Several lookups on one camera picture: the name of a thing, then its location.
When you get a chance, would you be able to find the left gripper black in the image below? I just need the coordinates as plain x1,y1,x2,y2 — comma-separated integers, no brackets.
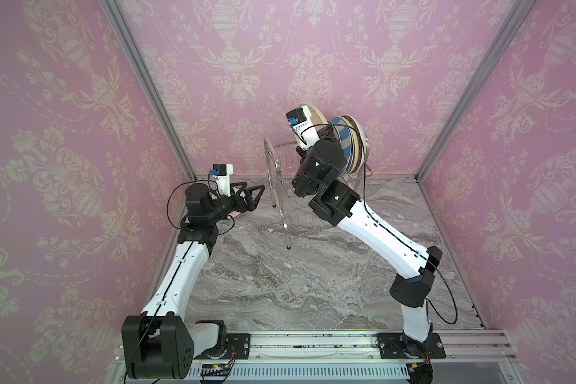
206,181,266,226

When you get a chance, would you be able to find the steel two-tier dish rack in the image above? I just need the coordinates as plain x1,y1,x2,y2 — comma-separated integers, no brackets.
264,139,366,250

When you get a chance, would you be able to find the beige plain plate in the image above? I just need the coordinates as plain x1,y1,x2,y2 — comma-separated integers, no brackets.
295,103,327,150

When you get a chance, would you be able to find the blue striped plate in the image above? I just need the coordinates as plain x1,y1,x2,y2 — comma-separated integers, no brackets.
331,117,355,177

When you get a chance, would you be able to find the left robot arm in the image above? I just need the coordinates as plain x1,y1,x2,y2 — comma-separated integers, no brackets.
121,182,265,383

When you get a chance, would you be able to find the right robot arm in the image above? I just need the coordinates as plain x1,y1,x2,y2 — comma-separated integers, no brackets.
292,139,443,359

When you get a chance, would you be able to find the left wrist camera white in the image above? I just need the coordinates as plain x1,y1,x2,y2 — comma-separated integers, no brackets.
209,164,234,196

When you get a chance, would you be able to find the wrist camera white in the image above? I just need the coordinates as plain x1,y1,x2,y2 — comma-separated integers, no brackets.
209,164,234,196
286,105,319,150

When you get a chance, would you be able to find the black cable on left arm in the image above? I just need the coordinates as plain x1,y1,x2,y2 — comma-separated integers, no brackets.
165,179,236,236

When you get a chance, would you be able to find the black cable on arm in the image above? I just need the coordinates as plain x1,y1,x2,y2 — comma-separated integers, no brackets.
165,179,236,236
299,122,459,326

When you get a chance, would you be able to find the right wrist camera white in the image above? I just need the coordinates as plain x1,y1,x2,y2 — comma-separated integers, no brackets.
286,105,319,150

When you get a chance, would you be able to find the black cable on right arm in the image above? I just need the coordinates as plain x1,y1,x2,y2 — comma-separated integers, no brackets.
299,122,459,326

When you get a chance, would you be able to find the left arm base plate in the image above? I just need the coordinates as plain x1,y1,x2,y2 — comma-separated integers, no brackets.
195,333,252,361

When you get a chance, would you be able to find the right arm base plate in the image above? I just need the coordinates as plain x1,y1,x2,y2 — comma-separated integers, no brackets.
375,332,446,360

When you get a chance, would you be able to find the aluminium mounting rail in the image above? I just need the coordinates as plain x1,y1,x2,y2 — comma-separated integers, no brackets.
105,329,524,384

